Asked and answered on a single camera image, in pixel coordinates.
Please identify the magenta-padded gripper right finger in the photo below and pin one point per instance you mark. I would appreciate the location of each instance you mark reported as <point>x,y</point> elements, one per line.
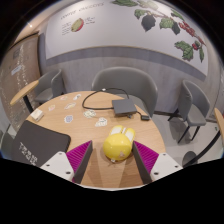
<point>163,164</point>

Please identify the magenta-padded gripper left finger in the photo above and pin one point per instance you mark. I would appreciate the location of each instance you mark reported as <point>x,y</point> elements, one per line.
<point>59,163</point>

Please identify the yellow computer mouse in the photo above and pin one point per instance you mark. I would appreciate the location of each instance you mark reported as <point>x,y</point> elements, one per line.
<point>116,146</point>

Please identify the dark grey mouse pad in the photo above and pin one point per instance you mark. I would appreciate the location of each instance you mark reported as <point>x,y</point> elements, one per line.
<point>40,140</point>

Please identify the small printed sticker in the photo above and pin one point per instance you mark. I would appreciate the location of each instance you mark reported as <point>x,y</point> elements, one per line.
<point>70,105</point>
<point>77,96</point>
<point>68,118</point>
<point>89,113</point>
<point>51,107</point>
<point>63,97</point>
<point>101,122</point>

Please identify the small black adapter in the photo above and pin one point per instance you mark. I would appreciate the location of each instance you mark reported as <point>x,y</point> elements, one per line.
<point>145,117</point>

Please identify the small white box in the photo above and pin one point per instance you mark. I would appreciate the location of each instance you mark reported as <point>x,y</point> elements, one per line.
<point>37,115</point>

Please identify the grey upholstered chair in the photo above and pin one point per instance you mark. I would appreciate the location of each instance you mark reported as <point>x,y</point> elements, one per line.
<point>50,85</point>
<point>196,106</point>
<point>126,81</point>

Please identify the flat black box device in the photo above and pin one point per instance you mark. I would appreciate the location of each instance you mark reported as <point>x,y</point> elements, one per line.
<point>124,106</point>

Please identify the brown wall notice board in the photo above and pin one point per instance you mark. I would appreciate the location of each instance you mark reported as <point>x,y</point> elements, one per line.
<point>20,66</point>

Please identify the white plant print wall mural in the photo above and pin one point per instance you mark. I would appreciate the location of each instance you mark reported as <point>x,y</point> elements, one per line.
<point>116,26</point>

